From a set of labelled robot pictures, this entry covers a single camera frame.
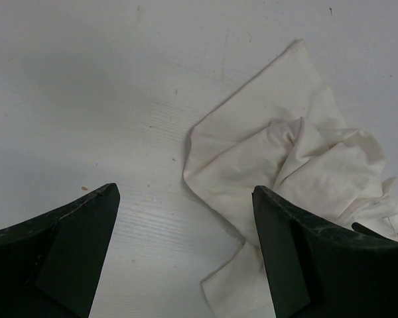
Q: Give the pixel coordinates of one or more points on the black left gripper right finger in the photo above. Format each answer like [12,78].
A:
[316,268]

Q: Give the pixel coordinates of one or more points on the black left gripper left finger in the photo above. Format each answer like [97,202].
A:
[50,265]

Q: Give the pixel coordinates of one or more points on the white t shirt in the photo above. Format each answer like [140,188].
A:
[283,130]

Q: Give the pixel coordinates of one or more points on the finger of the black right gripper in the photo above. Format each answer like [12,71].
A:
[357,227]

